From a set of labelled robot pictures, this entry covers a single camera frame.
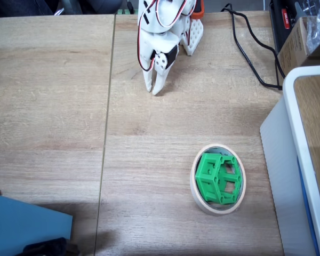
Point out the green hexagonal printed component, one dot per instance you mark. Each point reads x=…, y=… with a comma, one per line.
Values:
x=206, y=181

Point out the green terminal block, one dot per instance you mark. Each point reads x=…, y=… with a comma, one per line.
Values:
x=128, y=11

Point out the orange table clamp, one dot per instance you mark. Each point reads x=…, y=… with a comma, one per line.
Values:
x=198, y=13

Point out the black device with red label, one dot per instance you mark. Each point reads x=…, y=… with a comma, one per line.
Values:
x=278, y=26

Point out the beige masking tape roll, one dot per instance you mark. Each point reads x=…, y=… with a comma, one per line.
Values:
x=196, y=194

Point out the brown cardboard box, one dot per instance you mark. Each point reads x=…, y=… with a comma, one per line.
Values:
x=293, y=50

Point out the person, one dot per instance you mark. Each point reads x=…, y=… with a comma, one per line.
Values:
x=16, y=8

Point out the clear plastic bag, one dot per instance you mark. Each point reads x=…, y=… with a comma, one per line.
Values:
x=318, y=24

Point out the blue box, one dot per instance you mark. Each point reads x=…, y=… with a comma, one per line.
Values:
x=21, y=224

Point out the black object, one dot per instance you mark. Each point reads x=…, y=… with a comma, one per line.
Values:
x=50, y=248

